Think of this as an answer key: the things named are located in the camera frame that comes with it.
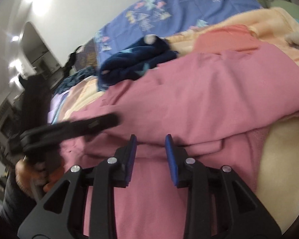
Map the pink long-sleeve shirt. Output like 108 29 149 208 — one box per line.
61 43 299 238

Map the person's left hand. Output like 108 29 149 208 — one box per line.
15 157 65 197

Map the lilac folded cloth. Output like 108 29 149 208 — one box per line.
47 90 69 124

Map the dark teal knitted blanket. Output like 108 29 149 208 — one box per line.
54 66 97 95

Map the black garment on headboard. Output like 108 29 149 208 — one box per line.
62 45 82 78

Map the dark autumn-print pillow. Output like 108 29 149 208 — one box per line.
74 38 98 71

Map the peach fleece blanket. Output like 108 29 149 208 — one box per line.
57 6 299 233

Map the navy star fleece garment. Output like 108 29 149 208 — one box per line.
98 35 178 91

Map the folded salmon garment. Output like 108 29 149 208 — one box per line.
192 24 261 55

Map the blue tree-print pillow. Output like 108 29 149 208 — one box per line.
94 0 261 64

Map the green pillow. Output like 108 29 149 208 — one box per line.
269 0 299 21

